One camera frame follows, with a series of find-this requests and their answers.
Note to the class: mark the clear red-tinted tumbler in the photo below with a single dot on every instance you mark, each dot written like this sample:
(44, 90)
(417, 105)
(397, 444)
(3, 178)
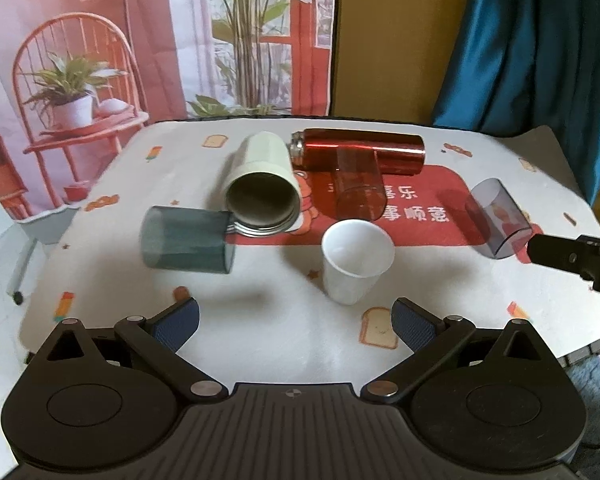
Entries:
(360, 196)

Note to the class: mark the pale green thermos cup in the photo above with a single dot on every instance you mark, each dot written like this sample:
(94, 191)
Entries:
(264, 160)

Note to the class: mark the clear grey plastic cup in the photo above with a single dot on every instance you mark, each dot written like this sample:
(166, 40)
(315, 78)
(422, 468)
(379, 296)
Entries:
(495, 215)

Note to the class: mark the teal curtain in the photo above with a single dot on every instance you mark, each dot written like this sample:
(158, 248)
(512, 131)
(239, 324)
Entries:
(525, 60)

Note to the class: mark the dark green translucent cup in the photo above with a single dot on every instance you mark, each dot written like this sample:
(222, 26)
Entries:
(185, 241)

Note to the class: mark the white paper cup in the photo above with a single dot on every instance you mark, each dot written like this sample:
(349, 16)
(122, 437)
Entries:
(351, 285)

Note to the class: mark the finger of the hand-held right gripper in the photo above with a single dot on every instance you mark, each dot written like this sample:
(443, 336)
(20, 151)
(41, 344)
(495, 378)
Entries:
(555, 252)

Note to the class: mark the wall poster with chair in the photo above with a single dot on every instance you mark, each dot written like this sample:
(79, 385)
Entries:
(155, 60)

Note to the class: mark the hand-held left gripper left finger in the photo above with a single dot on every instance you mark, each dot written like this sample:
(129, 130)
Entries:
(177, 324)

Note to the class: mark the white table leg with caster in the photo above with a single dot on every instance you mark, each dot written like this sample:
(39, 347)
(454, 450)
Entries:
(26, 265)

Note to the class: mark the red metal thermos bottle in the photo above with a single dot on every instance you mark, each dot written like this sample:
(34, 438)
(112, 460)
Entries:
(401, 152)

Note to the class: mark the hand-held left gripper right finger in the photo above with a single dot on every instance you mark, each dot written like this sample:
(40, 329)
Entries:
(413, 326)

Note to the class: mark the white printed tablecloth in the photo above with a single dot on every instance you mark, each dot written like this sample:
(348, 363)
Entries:
(280, 322)

